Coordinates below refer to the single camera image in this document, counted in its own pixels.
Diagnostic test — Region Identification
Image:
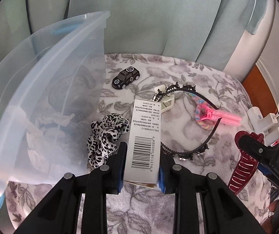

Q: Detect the white barcode box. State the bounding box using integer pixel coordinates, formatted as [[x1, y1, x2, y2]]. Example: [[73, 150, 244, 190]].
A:
[[123, 98, 164, 189]]

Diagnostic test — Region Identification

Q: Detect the pink hair roller clip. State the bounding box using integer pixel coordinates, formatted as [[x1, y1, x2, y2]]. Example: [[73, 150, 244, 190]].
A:
[[198, 104, 242, 127]]

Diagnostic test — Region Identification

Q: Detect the person's right hand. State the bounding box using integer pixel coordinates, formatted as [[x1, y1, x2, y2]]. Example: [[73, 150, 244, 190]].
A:
[[268, 199, 279, 213]]

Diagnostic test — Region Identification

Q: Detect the white power adapter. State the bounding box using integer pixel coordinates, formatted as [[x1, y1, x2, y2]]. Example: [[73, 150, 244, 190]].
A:
[[264, 112, 279, 133]]

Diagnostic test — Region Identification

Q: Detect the pale green curtain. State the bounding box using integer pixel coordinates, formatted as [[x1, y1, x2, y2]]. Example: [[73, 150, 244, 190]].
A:
[[0, 0, 269, 71]]

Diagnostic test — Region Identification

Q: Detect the white power strip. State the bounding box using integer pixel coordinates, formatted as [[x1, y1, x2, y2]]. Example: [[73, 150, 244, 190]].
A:
[[247, 107, 276, 137]]

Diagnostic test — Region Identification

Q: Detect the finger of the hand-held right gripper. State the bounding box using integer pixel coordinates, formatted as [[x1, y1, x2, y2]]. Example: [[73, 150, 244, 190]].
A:
[[258, 163, 279, 191], [237, 135, 279, 162]]

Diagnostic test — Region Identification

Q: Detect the dark red hair claw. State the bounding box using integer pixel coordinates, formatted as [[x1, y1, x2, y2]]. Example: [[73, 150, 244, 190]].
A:
[[227, 130, 267, 195]]

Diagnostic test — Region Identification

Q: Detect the rainbow chenille ring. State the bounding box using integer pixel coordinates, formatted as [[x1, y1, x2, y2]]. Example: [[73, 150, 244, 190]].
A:
[[192, 96, 218, 130]]

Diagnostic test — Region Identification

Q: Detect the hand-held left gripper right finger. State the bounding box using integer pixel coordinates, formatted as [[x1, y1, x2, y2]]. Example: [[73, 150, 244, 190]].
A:
[[157, 149, 257, 234]]

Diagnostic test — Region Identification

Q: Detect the cream hair clip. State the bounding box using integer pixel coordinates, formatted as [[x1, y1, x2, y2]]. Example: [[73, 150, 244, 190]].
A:
[[153, 85, 175, 114]]

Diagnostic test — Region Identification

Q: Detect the clear plastic storage container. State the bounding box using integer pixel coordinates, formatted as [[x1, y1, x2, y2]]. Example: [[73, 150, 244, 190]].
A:
[[0, 11, 111, 210]]

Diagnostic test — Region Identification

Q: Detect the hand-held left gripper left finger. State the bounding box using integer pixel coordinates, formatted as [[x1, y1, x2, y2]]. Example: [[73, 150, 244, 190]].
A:
[[14, 141, 127, 234]]

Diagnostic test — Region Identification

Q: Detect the white paper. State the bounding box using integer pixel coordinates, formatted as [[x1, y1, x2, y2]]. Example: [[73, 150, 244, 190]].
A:
[[26, 112, 76, 156]]

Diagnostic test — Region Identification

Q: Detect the black and white spotted scrunchie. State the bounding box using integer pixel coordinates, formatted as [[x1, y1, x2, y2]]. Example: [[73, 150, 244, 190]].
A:
[[88, 113, 130, 168]]

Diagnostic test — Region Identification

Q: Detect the black cable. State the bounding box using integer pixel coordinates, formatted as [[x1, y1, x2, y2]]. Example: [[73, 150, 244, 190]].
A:
[[25, 0, 33, 35]]

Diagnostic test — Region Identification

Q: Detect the black toy car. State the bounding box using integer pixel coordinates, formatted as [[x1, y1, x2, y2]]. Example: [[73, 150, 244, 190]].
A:
[[111, 66, 140, 90]]

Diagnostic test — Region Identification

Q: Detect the grey floral blanket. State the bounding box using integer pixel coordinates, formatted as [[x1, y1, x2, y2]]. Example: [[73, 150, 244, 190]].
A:
[[5, 53, 276, 234]]

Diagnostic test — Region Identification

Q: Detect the black studded headband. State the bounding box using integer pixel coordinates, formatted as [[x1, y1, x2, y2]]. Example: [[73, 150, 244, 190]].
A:
[[153, 82, 223, 162]]

